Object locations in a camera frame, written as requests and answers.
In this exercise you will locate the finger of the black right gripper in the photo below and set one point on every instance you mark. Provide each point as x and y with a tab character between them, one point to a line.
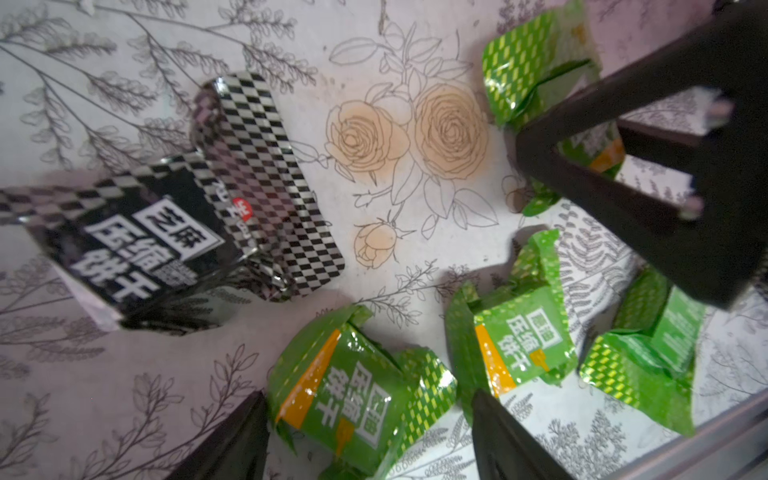
713	245

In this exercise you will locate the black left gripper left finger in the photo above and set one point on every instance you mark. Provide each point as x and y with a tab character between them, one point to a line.
235	450

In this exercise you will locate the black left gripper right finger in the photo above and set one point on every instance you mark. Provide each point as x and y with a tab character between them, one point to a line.
504	449

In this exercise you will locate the green cookie packet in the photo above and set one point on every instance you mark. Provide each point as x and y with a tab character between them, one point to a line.
648	359
364	404
539	64
517	333

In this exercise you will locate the black checkered cookie packet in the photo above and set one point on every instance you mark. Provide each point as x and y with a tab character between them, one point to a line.
234	212

